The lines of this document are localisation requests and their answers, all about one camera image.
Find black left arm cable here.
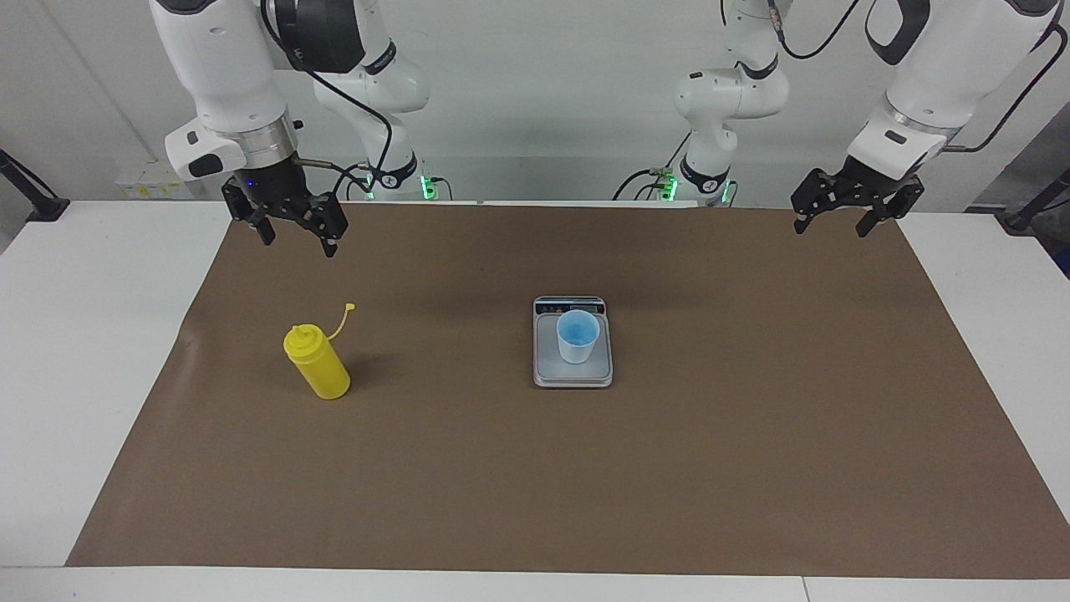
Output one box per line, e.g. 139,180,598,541
943,23,1070,154

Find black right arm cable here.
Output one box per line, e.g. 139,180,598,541
261,0,394,202

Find silver digital kitchen scale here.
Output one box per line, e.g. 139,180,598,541
532,295,614,389

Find brown paper table mat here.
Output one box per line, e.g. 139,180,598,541
65,201,1070,579

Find black stand leg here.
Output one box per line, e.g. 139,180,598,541
995,167,1070,233
0,149,70,222

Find black left base cables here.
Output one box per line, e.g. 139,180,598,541
613,132,695,202

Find light blue plastic cup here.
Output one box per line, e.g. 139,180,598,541
557,309,601,365

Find black looping shoulder cable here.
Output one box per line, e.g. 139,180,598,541
769,0,862,61

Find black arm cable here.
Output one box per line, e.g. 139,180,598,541
261,0,394,202
943,23,1070,154

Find yellow squeeze bottle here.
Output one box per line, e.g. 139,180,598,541
283,303,356,400

